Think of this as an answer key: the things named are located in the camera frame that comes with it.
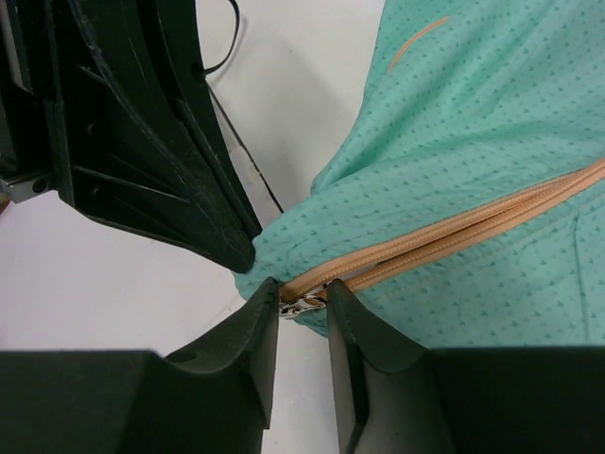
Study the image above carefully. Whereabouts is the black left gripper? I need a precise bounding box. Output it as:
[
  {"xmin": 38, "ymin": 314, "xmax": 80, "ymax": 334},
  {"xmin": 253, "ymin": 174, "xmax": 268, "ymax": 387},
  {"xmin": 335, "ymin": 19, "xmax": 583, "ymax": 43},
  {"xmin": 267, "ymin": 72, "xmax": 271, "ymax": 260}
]
[{"xmin": 1, "ymin": 1, "xmax": 254, "ymax": 272}]

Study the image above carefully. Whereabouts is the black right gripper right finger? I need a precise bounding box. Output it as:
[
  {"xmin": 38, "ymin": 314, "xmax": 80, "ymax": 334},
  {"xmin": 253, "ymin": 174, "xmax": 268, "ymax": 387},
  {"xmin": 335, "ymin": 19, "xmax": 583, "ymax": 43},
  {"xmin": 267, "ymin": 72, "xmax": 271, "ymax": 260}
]
[{"xmin": 327, "ymin": 281, "xmax": 604, "ymax": 453}]

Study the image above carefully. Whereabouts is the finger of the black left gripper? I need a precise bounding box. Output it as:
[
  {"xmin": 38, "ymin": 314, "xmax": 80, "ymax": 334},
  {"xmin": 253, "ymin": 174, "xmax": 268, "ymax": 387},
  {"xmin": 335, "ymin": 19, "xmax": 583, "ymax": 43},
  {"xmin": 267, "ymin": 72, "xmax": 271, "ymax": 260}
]
[{"xmin": 141, "ymin": 1, "xmax": 261, "ymax": 236}]

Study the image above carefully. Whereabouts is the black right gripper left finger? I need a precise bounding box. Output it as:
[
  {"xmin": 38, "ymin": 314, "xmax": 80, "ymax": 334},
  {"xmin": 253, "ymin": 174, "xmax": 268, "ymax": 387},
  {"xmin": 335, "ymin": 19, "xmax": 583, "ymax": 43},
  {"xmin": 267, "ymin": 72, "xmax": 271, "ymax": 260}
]
[{"xmin": 1, "ymin": 279, "xmax": 279, "ymax": 453}]

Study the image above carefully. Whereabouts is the orange and teal zip jacket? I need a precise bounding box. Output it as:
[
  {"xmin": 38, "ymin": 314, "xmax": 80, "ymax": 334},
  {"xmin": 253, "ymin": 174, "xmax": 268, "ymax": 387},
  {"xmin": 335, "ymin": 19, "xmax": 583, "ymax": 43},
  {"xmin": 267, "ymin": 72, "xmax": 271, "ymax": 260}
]
[{"xmin": 235, "ymin": 1, "xmax": 604, "ymax": 348}]

